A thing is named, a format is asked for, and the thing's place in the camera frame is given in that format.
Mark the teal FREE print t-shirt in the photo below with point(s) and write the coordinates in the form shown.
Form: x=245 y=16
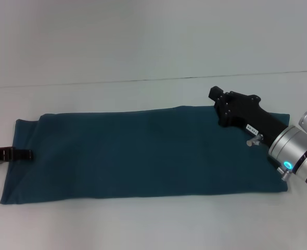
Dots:
x=143 y=156

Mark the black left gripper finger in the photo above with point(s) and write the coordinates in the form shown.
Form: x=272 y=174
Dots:
x=10 y=154

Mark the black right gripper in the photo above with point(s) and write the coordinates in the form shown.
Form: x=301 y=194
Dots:
x=249 y=117

